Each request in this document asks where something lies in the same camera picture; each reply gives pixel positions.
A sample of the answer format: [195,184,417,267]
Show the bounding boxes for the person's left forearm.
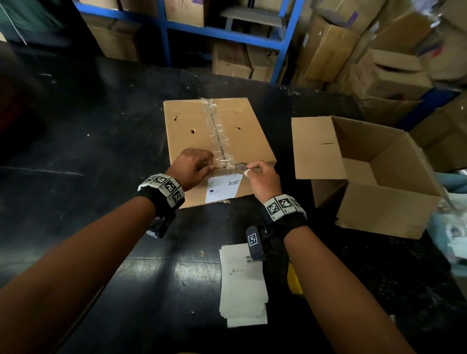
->
[0,196,158,354]

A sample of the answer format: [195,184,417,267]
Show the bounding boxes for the person's right forearm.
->
[284,226,416,354]

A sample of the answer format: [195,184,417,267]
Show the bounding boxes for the small cardboard box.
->
[291,115,453,240]

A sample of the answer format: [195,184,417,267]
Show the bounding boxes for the shelved brown cartons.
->
[78,0,292,84]

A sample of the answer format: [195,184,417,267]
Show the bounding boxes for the grey stool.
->
[220,5,284,32]

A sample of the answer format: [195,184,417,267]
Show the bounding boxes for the black white marker wristband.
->
[134,173,186,219]
[261,194,308,240]

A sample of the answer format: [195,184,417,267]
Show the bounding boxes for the worn taped cardboard box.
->
[163,97,277,210]

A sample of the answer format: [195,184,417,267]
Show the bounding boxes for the blue waste bin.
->
[427,169,467,289]

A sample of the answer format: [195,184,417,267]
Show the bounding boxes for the pile of brown cartons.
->
[291,0,467,174]

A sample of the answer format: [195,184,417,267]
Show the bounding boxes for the person's left hand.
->
[166,147,216,192]

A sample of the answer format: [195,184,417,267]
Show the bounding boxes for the yellow tape dispenser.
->
[286,262,304,296]

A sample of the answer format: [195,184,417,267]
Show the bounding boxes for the person's right hand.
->
[243,161,284,205]

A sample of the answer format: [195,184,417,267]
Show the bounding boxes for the blue metal beam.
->
[395,88,461,132]

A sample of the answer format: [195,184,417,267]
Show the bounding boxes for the stack of white label sheets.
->
[218,243,269,329]

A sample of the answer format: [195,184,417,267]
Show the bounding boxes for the blue metal shelf rack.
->
[72,0,305,85]

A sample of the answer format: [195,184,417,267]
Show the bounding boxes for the white shipping sticker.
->
[205,173,244,204]

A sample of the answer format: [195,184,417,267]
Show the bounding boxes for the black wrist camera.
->
[145,215,176,240]
[245,225,269,262]

